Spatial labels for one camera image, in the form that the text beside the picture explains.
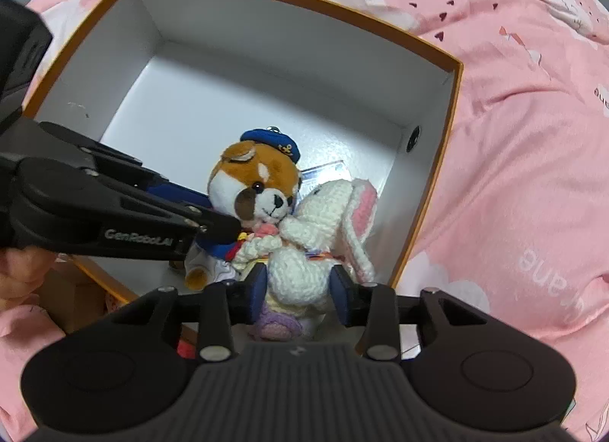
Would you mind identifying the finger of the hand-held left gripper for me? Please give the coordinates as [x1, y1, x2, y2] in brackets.
[86, 170, 242, 240]
[39, 121, 212, 211]

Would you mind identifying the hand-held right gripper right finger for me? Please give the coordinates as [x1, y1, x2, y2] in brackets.
[330, 263, 491, 362]

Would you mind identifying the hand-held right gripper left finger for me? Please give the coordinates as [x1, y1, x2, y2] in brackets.
[102, 263, 269, 362]

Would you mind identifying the white crochet rabbit toy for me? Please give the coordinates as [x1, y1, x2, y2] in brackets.
[228, 178, 380, 341]

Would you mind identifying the brown dog plush blue hat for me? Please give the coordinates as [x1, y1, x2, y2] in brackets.
[183, 127, 305, 291]

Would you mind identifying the orange cardboard box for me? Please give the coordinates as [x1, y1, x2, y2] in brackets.
[21, 0, 464, 334]

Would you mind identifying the person's left hand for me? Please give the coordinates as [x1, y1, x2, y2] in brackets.
[0, 248, 64, 301]

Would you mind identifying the clear plastic card sleeve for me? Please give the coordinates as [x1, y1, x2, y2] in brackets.
[301, 162, 351, 184]

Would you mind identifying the pink printed blanket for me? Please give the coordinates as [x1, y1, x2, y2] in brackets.
[0, 0, 609, 442]

